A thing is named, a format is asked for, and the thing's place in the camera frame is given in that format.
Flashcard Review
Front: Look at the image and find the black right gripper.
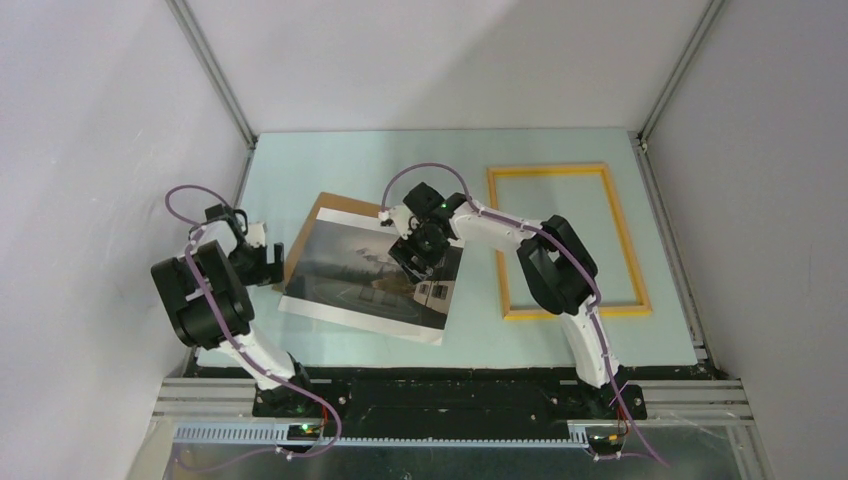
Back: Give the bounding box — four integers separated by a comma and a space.
389, 220, 451, 287

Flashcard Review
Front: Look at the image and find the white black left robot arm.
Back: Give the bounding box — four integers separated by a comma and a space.
151, 204, 316, 417

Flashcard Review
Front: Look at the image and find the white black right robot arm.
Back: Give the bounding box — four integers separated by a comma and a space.
378, 183, 624, 418

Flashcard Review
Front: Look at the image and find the mountain landscape photo print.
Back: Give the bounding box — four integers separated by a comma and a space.
278, 208, 463, 345

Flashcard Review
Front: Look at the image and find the brown cardboard backing board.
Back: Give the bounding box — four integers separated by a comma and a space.
272, 192, 380, 293

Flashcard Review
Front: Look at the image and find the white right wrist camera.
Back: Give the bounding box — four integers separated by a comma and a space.
377, 204, 413, 239

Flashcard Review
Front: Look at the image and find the yellow wooden picture frame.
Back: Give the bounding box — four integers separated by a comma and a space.
486, 163, 653, 318

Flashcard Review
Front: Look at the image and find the grey slotted cable duct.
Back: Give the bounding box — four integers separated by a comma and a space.
173, 423, 598, 450

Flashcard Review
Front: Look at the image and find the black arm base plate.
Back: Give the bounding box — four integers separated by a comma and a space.
252, 368, 623, 441

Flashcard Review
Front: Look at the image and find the aluminium corner post left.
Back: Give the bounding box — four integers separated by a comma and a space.
165, 0, 258, 150

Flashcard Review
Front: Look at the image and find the aluminium corner post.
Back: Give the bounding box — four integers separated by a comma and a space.
165, 0, 258, 150
637, 0, 729, 152

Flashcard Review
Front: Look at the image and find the aluminium front rail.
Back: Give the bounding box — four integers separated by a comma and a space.
153, 378, 753, 426

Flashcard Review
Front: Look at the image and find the aluminium corner post right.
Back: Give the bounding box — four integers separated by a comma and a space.
637, 0, 729, 152

